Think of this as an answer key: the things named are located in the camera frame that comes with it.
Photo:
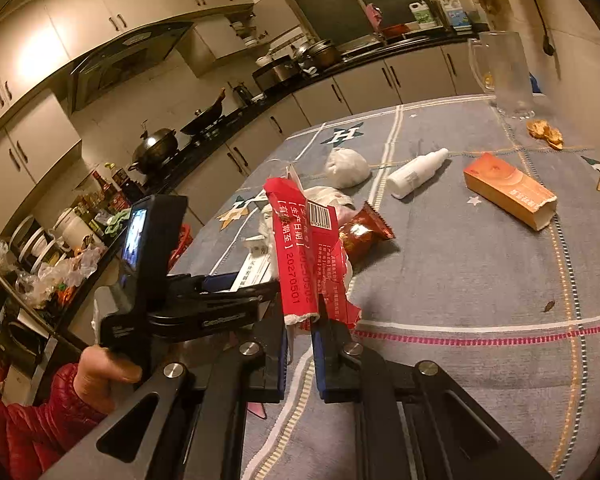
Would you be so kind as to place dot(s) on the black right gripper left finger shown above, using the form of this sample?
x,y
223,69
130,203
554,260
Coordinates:
x,y
186,424

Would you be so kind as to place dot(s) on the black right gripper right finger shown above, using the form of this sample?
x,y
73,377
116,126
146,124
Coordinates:
x,y
412,421

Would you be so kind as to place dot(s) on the red torn wrapper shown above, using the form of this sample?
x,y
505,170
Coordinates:
x,y
311,262

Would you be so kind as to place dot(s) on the red jacket forearm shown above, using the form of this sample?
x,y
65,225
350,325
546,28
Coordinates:
x,y
33,438

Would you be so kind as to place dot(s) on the upper kitchen cabinets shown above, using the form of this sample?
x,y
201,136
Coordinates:
x,y
41,42

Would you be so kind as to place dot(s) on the kitchen cabinets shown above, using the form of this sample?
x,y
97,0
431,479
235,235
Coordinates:
x,y
168,95
41,42

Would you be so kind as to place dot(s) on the lower kitchen cabinets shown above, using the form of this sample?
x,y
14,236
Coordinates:
x,y
168,95

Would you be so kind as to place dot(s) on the left hand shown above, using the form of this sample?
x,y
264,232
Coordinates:
x,y
98,369

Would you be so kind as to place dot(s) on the red plastic mesh basket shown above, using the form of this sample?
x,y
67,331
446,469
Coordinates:
x,y
185,238

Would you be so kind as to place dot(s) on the green cloth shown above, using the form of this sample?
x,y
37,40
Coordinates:
x,y
116,223

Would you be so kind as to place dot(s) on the white rice cooker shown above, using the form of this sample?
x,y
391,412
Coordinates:
x,y
74,231

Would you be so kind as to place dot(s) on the white small box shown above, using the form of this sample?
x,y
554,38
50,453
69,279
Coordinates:
x,y
257,267

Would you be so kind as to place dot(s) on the dark soy sauce bottle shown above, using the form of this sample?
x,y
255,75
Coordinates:
x,y
129,188

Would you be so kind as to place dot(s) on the clear plastic bags pile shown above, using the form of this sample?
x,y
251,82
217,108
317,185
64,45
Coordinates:
x,y
58,284

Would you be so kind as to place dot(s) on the red label sauce bottle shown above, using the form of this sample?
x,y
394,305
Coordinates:
x,y
108,190

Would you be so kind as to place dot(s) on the white dish rack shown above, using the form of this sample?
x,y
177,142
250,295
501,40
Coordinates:
x,y
33,246

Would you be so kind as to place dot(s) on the lidded steel wok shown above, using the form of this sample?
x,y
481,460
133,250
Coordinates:
x,y
155,149

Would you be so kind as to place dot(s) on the grey patterned tablecloth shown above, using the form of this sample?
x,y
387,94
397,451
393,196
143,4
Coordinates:
x,y
513,315

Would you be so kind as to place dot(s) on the red brown snack packet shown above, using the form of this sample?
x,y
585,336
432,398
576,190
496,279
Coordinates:
x,y
362,232

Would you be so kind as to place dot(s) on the black frying pan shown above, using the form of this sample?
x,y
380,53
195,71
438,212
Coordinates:
x,y
206,118

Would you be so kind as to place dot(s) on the white crumpled tissue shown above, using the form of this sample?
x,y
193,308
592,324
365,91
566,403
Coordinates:
x,y
346,168

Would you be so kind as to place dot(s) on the white squeeze bottle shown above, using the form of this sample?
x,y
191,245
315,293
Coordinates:
x,y
415,173

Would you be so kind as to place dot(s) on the orange carton box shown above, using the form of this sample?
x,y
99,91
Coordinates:
x,y
512,190

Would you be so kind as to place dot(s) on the metal rectangular cooker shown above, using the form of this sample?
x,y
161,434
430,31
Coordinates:
x,y
276,73

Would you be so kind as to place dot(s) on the steel pot with lid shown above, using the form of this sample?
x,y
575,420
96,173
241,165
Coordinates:
x,y
323,54

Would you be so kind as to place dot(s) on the orange peel scraps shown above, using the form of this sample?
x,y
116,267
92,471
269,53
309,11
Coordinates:
x,y
541,130

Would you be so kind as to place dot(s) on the pink cloth on tap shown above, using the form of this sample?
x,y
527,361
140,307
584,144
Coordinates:
x,y
374,16

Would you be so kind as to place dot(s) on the glass pitcher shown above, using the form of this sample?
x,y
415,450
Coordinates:
x,y
500,68

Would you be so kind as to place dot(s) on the white detergent jug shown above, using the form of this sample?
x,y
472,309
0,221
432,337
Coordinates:
x,y
423,15

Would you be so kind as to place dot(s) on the blue white carton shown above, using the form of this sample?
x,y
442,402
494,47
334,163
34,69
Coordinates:
x,y
458,18

